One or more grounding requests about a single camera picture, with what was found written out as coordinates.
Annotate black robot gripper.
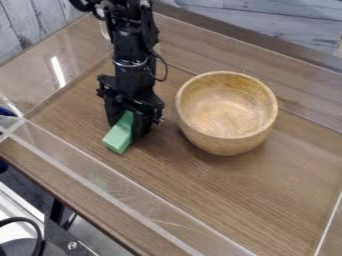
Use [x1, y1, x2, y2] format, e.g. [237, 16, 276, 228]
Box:
[97, 58, 165, 142]

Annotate green rectangular block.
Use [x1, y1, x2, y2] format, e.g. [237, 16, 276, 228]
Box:
[103, 111, 134, 154]

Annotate brown wooden bowl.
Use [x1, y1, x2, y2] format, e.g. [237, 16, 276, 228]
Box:
[176, 71, 278, 156]

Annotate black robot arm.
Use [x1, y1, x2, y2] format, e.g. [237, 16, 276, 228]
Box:
[69, 0, 169, 141]

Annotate blue object at left edge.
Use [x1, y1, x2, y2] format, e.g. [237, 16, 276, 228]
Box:
[0, 106, 17, 117]

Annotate black table leg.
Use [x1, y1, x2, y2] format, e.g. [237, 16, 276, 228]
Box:
[50, 199, 65, 225]

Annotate grey metal base plate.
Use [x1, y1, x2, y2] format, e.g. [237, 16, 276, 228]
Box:
[42, 219, 99, 256]

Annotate black cable loop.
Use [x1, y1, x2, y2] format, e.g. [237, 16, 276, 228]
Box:
[0, 217, 47, 256]

